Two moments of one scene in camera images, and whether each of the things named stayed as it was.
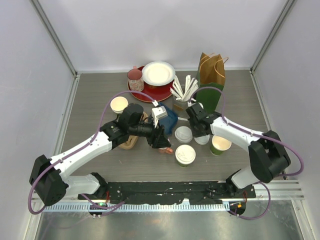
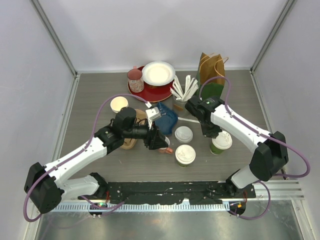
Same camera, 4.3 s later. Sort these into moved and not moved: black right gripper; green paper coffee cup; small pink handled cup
Moved: black right gripper
Not moved: small pink handled cup; green paper coffee cup
